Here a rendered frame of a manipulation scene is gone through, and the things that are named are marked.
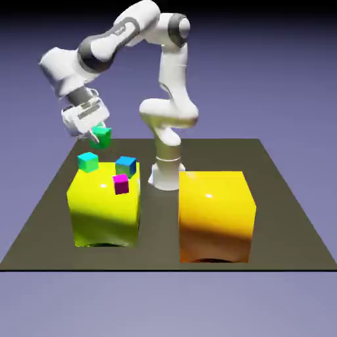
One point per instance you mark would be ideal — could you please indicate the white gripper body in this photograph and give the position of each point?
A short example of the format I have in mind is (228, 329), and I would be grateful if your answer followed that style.
(85, 115)

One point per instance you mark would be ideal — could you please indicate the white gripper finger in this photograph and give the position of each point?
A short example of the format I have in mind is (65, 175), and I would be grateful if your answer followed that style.
(93, 136)

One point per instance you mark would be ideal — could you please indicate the small green cube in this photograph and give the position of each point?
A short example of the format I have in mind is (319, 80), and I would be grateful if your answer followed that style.
(102, 138)

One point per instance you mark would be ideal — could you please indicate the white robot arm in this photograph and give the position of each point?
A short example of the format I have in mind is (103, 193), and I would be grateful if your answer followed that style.
(173, 79)

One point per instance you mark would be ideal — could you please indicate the small cyan cube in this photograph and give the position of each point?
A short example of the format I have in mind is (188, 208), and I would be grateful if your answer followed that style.
(88, 161)

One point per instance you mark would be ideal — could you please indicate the small blue cube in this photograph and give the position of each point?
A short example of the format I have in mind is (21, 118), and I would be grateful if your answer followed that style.
(127, 165)

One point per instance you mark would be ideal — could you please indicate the small magenta cube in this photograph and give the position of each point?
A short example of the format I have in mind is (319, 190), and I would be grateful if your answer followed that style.
(121, 183)

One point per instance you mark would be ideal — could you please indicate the large yellow box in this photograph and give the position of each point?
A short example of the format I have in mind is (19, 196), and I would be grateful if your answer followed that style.
(102, 208)

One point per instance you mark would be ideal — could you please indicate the large orange box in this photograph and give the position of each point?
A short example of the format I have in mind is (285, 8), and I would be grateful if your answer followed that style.
(216, 216)

